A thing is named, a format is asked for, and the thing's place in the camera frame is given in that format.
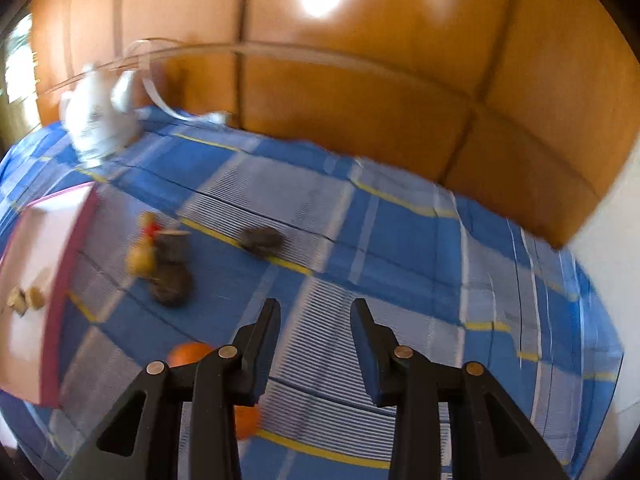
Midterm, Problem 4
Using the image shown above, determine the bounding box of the blue plaid cloth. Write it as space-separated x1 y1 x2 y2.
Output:
0 105 626 480

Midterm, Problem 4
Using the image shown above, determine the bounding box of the white tray with pink rim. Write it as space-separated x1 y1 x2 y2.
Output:
0 182 101 408

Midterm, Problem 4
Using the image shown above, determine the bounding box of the dark cut fruit piece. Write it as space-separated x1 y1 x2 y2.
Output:
152 230 192 263

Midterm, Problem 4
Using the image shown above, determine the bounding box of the wooden wardrobe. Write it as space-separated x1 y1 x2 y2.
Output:
27 0 640 248

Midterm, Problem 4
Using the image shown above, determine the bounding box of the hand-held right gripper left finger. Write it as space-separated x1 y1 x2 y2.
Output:
57 298 281 480

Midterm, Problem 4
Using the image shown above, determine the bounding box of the dark brown rough fruit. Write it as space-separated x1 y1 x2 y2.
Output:
240 226 285 257

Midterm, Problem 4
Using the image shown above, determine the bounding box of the white power cable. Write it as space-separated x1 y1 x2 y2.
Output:
122 37 232 125

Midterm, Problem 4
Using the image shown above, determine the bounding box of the white electric kettle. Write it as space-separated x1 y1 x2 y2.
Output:
59 62 143 168

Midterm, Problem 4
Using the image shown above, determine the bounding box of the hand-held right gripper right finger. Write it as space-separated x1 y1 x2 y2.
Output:
350 298 571 480

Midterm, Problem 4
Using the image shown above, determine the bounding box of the dark round fruit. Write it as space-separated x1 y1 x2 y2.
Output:
147 262 193 308

